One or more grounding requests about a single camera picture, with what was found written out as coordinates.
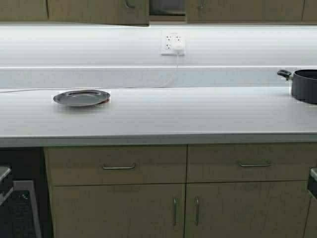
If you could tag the large dark grey pot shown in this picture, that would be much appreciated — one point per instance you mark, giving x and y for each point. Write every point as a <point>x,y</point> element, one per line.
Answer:
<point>167,7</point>

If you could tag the left wooden drawer front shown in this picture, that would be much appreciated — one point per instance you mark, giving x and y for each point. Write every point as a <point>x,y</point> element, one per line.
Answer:
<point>83,165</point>

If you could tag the wooden drawer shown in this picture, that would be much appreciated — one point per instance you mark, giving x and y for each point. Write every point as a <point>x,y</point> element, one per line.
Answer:
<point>218,162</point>
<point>83,165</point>

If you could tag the right wooden drawer front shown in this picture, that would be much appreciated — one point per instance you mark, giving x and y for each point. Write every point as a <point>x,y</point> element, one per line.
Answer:
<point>218,162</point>

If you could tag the white plug adapter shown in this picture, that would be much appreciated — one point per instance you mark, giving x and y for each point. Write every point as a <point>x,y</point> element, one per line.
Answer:
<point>178,48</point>

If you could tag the round silver metal plate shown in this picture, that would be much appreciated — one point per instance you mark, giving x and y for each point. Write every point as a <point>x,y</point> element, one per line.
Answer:
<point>82,98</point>

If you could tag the dark dishwasher appliance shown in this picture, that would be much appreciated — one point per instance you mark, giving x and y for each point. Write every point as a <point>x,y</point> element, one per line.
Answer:
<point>27,211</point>

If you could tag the left drawer metal handle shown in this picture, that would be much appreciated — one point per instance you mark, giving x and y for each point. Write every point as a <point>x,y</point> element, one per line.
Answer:
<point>108,168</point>

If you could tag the drawer metal handle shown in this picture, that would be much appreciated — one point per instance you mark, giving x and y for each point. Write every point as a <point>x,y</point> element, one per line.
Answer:
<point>108,168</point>
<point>254,165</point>

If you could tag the white wall power outlet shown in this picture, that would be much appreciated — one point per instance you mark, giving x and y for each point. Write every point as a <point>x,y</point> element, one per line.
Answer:
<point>167,42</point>

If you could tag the lower left door handle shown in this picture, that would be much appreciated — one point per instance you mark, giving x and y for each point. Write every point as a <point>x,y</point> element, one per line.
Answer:
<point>175,208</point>

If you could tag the door handle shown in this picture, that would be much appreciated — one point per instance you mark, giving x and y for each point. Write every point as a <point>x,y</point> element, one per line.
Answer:
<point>197,210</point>
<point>175,208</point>

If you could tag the lower right door handle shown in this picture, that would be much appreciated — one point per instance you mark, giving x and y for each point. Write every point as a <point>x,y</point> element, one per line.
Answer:
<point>197,210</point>

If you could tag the right drawer metal handle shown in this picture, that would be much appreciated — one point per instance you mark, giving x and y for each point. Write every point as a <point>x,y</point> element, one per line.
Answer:
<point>254,165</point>

